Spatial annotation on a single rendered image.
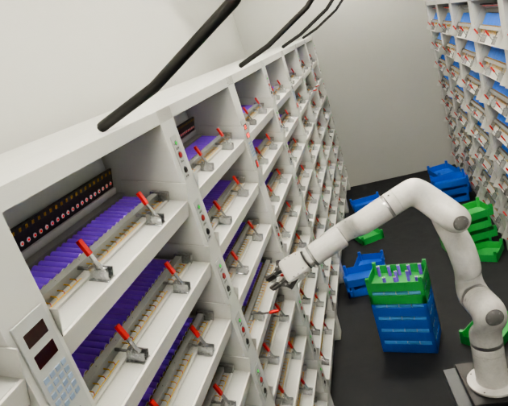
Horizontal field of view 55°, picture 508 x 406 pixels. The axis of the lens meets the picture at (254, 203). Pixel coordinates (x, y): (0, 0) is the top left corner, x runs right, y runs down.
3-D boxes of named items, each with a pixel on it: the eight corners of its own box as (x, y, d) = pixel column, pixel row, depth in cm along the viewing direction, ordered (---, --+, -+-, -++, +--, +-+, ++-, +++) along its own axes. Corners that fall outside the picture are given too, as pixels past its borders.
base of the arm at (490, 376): (504, 362, 204) (498, 324, 199) (529, 391, 186) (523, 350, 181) (459, 372, 205) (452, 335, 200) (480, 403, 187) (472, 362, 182)
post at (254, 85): (341, 330, 312) (263, 59, 261) (340, 339, 303) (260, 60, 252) (310, 334, 317) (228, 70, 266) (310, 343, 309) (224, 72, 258)
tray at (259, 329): (284, 272, 214) (284, 253, 210) (256, 362, 159) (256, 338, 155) (239, 268, 218) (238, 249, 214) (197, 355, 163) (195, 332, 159)
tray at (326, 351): (334, 324, 300) (335, 304, 295) (328, 395, 245) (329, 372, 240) (301, 321, 304) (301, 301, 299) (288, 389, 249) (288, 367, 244)
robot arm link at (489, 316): (494, 330, 196) (486, 278, 190) (518, 357, 178) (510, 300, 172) (464, 337, 197) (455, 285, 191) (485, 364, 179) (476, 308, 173)
